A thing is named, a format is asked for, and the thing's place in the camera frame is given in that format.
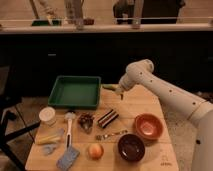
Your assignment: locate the background green tray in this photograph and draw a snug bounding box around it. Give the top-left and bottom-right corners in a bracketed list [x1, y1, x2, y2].
[31, 20, 61, 26]

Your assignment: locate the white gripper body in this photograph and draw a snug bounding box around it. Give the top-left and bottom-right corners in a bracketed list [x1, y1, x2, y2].
[115, 80, 130, 95]

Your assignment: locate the metal fork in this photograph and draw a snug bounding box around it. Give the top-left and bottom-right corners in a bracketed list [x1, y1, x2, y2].
[95, 130, 128, 141]

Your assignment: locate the yellow banana piece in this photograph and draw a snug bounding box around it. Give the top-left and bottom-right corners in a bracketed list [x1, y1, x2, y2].
[35, 134, 61, 145]

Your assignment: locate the blue sponge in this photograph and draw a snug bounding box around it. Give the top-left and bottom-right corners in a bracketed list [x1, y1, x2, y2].
[56, 146, 80, 171]

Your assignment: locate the black red striped block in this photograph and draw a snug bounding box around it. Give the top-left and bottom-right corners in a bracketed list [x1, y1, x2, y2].
[97, 109, 119, 129]

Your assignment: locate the orange round fruit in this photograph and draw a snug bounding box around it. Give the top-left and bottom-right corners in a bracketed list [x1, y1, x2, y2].
[88, 143, 104, 159]

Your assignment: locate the dark pine cone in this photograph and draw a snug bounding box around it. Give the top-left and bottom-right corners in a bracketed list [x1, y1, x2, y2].
[78, 114, 94, 134]

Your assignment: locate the clear plastic bag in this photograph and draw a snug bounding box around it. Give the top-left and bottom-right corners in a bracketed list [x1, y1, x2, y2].
[42, 143, 57, 155]

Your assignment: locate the black chair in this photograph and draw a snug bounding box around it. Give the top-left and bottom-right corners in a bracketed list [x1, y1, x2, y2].
[0, 65, 41, 171]

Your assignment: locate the orange bowl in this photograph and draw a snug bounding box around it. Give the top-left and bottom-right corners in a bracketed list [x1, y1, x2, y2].
[133, 114, 163, 140]

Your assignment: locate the dark brown bowl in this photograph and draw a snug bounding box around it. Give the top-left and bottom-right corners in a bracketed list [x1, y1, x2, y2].
[117, 134, 145, 162]

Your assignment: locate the green pepper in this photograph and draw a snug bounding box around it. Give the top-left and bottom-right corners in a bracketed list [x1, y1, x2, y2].
[102, 84, 116, 91]

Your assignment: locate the background dark machine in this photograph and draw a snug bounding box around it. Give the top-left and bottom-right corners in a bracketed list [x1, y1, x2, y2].
[113, 0, 186, 24]

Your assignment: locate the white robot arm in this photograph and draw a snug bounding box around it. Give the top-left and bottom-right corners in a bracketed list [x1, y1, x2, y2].
[116, 59, 213, 171]

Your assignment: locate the green plastic tray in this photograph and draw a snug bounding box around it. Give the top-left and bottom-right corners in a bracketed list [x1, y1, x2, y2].
[48, 76, 101, 110]

